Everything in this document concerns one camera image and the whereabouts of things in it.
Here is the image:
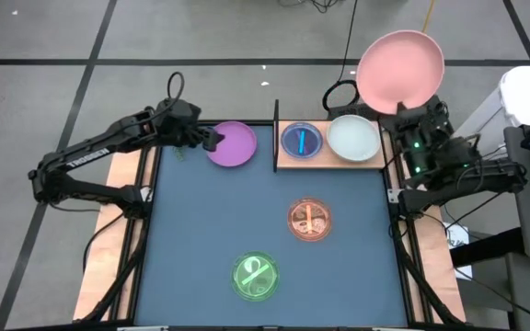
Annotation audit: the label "black computer case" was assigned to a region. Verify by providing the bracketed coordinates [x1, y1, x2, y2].
[327, 95, 455, 155]

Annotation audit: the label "black floor cables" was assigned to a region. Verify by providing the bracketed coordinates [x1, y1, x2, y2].
[277, 0, 340, 14]

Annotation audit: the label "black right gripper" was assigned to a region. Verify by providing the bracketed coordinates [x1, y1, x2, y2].
[393, 101, 454, 158]

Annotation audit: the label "black coiled cable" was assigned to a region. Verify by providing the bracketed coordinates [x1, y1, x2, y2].
[321, 0, 362, 113]

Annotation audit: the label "purple plate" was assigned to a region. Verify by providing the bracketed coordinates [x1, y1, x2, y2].
[205, 120, 259, 168]

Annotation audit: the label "yellow cable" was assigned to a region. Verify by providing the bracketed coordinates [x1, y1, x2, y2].
[421, 0, 436, 34]

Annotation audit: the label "green transparent plate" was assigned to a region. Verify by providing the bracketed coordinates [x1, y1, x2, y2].
[230, 250, 281, 303]

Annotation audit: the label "salmon pink plate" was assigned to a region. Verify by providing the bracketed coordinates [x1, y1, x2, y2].
[355, 29, 445, 116]

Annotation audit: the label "white trash bin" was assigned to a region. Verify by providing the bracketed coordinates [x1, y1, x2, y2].
[451, 65, 530, 148]

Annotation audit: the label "pale grey plate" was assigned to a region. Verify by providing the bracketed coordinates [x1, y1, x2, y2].
[326, 114, 382, 163]

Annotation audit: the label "orange transparent plate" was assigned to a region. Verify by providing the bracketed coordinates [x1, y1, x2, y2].
[286, 197, 333, 243]

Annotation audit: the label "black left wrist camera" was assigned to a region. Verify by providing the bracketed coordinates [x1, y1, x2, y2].
[167, 98, 202, 126]

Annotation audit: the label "blue transparent plate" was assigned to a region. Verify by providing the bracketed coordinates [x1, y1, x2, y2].
[280, 121, 325, 161]

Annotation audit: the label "white printed paper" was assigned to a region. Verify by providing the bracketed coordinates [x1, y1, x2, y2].
[443, 222, 474, 280]

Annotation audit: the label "blue table mat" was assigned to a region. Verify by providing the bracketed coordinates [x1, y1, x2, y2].
[133, 123, 409, 328]

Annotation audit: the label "black cart base bar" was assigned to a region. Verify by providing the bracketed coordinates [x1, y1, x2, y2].
[448, 227, 526, 268]

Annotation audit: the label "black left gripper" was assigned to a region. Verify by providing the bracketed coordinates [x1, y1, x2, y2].
[154, 103, 226, 154]

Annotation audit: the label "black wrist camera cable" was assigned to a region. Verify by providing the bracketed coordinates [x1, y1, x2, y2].
[167, 70, 186, 105]

